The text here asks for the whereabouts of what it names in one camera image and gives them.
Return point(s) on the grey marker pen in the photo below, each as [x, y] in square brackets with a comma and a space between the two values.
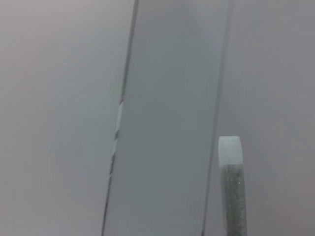
[232, 186]

